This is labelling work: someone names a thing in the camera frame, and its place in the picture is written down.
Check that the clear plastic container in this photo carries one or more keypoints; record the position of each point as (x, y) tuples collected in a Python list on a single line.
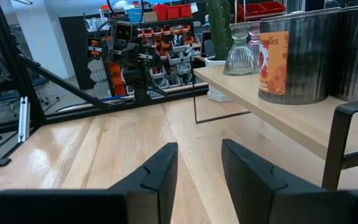
[(96, 23)]

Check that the scented candle tin orange label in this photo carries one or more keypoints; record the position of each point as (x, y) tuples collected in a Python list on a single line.
[(300, 59)]

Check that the pink glass candlestick holder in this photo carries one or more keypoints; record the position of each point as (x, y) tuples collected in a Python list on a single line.
[(255, 37)]

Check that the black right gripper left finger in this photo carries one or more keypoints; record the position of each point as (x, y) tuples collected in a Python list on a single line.
[(154, 186)]

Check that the orange grey parts bin rack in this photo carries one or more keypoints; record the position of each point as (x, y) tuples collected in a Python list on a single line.
[(179, 46)]

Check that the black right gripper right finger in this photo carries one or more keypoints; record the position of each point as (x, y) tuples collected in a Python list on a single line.
[(253, 193)]

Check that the wooden shelf black metal frame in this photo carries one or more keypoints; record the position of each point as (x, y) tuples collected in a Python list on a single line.
[(291, 118)]

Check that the black aluminium rig frame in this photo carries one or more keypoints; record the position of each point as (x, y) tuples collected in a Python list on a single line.
[(73, 93)]

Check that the silver ribbed candle tin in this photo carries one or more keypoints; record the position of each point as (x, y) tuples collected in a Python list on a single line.
[(356, 53)]

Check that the blue cardboard box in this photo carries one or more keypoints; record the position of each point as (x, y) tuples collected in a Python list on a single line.
[(134, 15)]

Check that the red storage bins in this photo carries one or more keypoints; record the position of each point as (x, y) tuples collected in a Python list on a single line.
[(172, 12), (259, 8)]

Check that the brown cardboard box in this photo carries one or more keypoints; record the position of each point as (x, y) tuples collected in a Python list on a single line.
[(150, 16)]

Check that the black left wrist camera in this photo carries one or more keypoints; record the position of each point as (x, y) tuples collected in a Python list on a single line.
[(123, 31)]

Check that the silver metal frame bracket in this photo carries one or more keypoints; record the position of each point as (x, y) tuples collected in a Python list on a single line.
[(23, 119)]

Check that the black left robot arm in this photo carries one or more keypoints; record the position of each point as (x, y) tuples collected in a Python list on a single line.
[(140, 81)]

